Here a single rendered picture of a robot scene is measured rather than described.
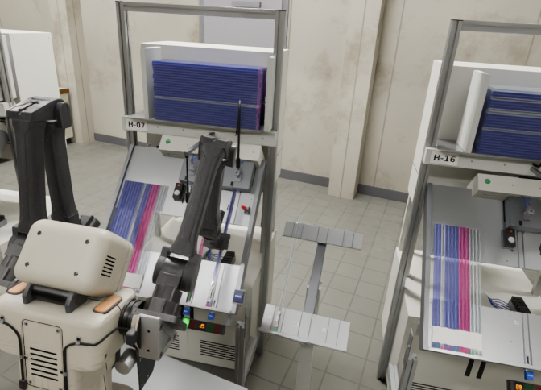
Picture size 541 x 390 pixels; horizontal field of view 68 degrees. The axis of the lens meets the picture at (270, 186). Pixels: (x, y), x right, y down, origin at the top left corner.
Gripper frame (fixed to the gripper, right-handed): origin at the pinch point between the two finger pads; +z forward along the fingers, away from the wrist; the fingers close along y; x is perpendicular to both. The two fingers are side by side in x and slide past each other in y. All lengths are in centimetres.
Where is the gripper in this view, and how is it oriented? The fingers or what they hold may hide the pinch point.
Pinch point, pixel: (221, 245)
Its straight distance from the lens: 170.7
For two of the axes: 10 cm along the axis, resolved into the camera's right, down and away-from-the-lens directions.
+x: -1.8, 9.2, -3.5
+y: -9.7, -1.2, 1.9
